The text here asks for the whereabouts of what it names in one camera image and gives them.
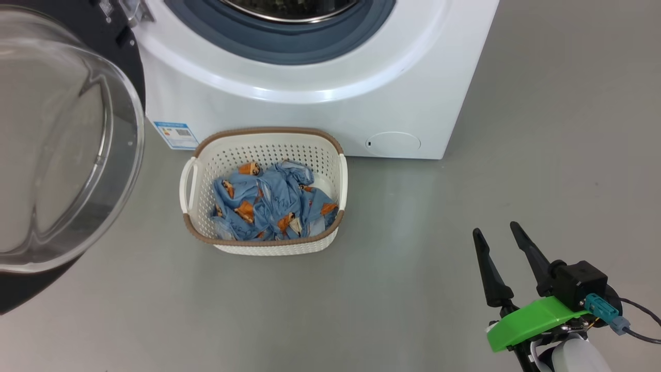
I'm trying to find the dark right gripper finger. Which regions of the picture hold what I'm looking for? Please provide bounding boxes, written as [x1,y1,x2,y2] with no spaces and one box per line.
[473,228,515,309]
[510,222,556,298]

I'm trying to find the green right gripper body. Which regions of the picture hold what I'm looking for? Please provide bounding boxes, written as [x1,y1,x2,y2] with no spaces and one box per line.
[486,296,594,357]

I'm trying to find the blue garment orange animal print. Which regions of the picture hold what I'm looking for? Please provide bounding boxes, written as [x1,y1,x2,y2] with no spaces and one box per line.
[211,161,339,242]

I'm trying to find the black-rimmed glass washer door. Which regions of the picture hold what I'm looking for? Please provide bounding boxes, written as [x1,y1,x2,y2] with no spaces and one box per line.
[0,0,146,316]

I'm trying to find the white front-load washing machine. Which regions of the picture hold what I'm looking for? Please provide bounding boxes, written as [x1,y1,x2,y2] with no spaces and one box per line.
[129,0,500,160]

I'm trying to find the grey rubber door gasket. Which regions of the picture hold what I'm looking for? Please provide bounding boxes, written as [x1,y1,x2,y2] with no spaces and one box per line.
[164,0,397,66]

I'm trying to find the stainless steel washing machine drum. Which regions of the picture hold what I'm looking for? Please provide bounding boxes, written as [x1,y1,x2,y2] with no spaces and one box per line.
[219,0,359,24]

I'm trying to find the silver metal door hinge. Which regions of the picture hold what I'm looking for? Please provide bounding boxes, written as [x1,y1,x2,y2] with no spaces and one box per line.
[119,0,155,26]

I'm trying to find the round white filter cover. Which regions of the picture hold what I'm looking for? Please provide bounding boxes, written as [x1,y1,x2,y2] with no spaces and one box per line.
[365,132,421,154]

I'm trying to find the cream basket with brown rim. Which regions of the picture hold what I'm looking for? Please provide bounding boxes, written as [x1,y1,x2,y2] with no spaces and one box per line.
[179,127,348,256]

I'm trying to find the blue energy label sticker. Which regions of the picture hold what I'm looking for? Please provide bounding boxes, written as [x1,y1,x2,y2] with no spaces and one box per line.
[153,121,199,150]

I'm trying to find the teal cable connector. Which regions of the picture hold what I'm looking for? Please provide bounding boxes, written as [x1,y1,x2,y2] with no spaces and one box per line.
[585,293,632,335]

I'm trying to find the thin black cable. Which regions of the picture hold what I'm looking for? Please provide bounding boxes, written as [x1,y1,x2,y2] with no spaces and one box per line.
[617,298,661,344]

